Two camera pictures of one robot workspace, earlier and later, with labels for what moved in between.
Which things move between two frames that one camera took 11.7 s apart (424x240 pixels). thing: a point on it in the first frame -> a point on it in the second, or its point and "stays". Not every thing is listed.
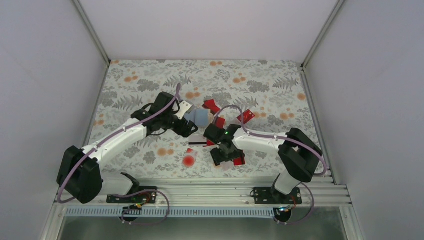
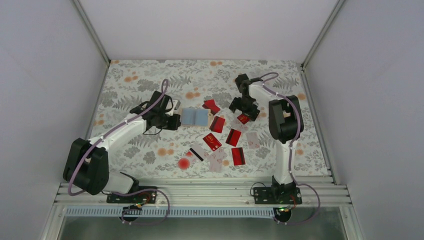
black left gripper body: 179,129 -> 168,125
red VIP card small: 247,116 stays
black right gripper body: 224,155 -> 245,106
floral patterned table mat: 261,96 stays
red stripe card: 240,161 stays
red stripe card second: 210,105 stays
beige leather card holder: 201,117 stays
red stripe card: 220,122 stays
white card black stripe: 197,140 -> 198,152
